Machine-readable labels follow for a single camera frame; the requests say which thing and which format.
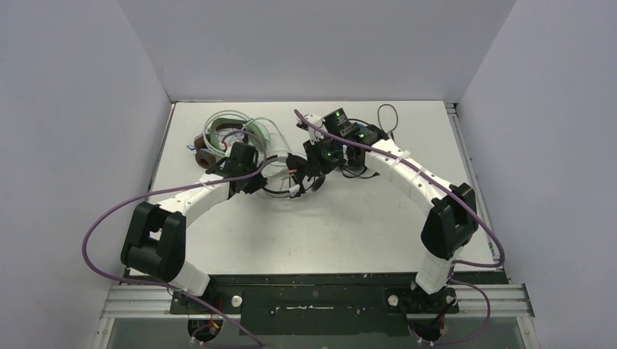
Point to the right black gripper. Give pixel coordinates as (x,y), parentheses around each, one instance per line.
(312,163)

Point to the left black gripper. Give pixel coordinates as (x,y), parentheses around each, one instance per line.
(260,182)

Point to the white black headphones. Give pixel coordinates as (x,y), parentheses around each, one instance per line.
(293,173)

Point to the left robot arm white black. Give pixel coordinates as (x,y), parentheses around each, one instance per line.
(155,243)

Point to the black blue headphones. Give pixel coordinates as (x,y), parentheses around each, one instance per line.
(364,133)

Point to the mint green headphones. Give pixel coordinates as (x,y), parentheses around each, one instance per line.
(257,133)

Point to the brown headphones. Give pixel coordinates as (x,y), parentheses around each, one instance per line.
(207,147)

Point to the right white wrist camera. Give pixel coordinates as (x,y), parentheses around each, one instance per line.
(313,124)

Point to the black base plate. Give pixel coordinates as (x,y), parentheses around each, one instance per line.
(330,304)

